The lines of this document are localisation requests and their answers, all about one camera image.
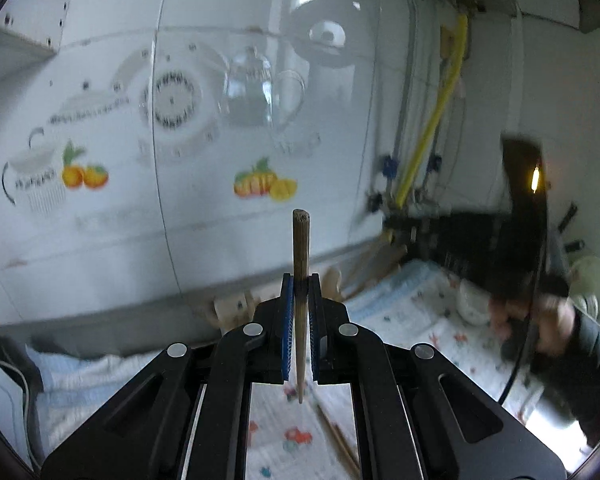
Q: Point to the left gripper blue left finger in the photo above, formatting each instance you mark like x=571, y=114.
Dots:
x=286, y=324

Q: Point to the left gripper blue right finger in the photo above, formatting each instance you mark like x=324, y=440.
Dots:
x=318, y=327

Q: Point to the person's right hand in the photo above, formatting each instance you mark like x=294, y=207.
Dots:
x=553, y=316

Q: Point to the white ceramic bowl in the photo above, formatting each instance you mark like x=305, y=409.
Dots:
x=473, y=304

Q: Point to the white rice spoon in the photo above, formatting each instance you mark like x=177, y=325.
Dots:
x=585, y=277

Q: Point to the white printed cloth mat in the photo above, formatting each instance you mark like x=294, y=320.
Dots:
x=185, y=415

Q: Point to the white appliance box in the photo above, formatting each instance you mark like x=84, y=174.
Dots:
x=15, y=407

